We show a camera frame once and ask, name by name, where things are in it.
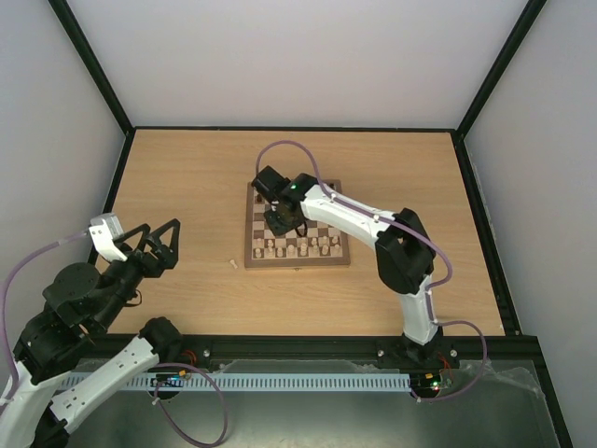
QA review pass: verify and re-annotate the wooden chess board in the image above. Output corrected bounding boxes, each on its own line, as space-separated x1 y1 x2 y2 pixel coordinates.
244 186 351 270

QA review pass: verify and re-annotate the white slotted cable duct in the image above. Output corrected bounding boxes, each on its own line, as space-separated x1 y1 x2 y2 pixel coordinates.
60 371 411 393

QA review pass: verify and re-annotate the right controller board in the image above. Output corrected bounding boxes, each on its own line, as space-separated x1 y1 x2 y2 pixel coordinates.
410 370 454 391

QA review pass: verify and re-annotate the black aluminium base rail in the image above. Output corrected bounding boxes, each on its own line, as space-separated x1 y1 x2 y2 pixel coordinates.
79 334 546 371

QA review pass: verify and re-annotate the left controller board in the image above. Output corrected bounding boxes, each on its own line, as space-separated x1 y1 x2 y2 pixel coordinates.
149 370 192 388

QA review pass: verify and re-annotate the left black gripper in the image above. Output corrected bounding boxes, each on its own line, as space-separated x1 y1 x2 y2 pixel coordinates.
95 218 185 329

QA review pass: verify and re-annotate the black cage frame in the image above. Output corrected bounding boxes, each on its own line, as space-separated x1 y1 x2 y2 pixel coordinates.
50 1 572 447

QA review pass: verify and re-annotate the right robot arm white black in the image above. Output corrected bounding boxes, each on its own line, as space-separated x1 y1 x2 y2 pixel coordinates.
251 166 442 366

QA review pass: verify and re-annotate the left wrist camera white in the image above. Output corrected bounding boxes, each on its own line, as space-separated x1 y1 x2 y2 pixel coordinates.
89 213 127 262

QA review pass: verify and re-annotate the controller board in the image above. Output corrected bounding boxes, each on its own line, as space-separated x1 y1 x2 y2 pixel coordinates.
149 370 192 388
410 370 454 391

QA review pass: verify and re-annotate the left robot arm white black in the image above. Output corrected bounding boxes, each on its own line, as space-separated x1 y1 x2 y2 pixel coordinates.
1 213 182 447

